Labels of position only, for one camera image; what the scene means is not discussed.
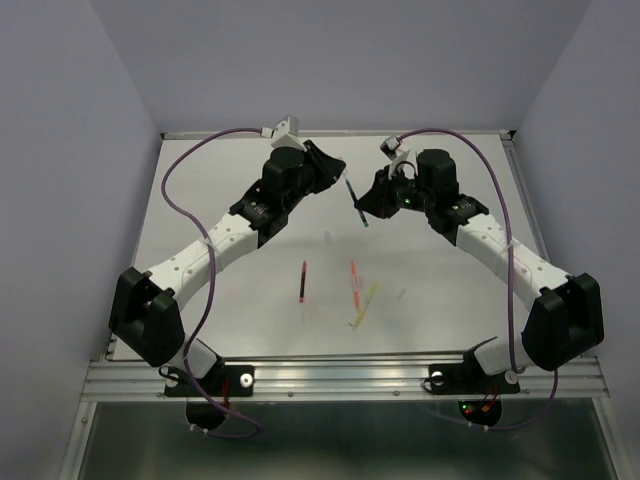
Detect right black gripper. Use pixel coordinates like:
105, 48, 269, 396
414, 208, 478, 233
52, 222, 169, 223
352, 164, 434, 220

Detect green pen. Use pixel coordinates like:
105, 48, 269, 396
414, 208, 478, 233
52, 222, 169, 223
344, 178, 370, 230

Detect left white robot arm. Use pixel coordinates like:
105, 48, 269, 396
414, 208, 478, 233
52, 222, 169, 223
109, 140, 346, 394

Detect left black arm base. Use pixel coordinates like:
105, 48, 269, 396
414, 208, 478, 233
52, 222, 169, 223
158, 360, 255, 435

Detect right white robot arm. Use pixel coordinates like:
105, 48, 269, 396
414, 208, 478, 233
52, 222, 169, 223
355, 149, 604, 390

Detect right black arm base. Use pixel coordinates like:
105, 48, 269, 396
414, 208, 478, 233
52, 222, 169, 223
421, 337, 521, 430

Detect red pen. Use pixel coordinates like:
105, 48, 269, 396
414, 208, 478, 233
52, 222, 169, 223
299, 260, 307, 304

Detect yellow pen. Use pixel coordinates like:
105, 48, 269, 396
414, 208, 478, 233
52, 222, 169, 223
352, 282, 378, 331

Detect orange pen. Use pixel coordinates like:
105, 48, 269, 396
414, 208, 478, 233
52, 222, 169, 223
350, 260, 360, 312

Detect white table board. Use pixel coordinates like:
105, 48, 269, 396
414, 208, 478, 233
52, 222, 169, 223
134, 137, 528, 358

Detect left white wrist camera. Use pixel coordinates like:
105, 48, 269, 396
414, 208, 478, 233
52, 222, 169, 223
260, 115, 306, 151

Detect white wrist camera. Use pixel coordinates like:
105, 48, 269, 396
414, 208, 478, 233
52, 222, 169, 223
260, 115, 306, 151
380, 136, 410, 180

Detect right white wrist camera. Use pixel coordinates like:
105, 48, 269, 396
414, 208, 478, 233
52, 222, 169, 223
380, 136, 410, 180

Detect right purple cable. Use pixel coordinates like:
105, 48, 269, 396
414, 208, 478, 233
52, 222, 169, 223
394, 128, 560, 433

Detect aluminium front rail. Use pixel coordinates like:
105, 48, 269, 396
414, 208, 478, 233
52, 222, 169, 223
79, 353, 614, 401

